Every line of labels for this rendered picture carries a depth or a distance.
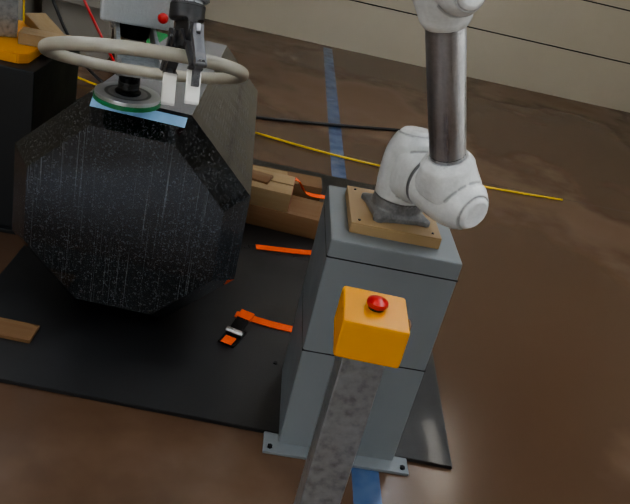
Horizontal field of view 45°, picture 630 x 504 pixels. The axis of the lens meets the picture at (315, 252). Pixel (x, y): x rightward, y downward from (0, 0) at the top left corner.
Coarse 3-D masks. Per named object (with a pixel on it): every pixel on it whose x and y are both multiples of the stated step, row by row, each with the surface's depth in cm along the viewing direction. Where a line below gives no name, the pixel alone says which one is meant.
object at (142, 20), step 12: (108, 0) 225; (120, 0) 226; (132, 0) 226; (144, 0) 227; (156, 0) 228; (168, 0) 229; (108, 12) 227; (120, 12) 227; (132, 12) 228; (144, 12) 229; (156, 12) 230; (168, 12) 231; (120, 24) 237; (132, 24) 230; (144, 24) 231; (156, 24) 231; (168, 24) 232
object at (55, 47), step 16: (48, 48) 165; (64, 48) 162; (80, 48) 159; (96, 48) 158; (112, 48) 157; (128, 48) 157; (144, 48) 158; (160, 48) 158; (176, 48) 160; (80, 64) 192; (96, 64) 195; (112, 64) 198; (128, 64) 201; (208, 64) 165; (224, 64) 168; (176, 80) 203; (208, 80) 199; (224, 80) 195; (240, 80) 184
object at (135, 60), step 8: (112, 24) 242; (152, 32) 234; (152, 40) 231; (120, 56) 200; (128, 56) 218; (136, 56) 220; (136, 64) 212; (144, 64) 214; (152, 64) 216; (160, 64) 203; (160, 80) 205
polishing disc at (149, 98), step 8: (96, 88) 247; (104, 88) 249; (112, 88) 250; (144, 88) 257; (104, 96) 242; (112, 96) 244; (120, 96) 245; (144, 96) 250; (152, 96) 252; (120, 104) 241; (128, 104) 241; (136, 104) 242; (144, 104) 244; (152, 104) 246
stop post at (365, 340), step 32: (352, 288) 139; (352, 320) 130; (384, 320) 132; (352, 352) 133; (384, 352) 132; (352, 384) 138; (320, 416) 149; (352, 416) 142; (320, 448) 146; (352, 448) 145; (320, 480) 150
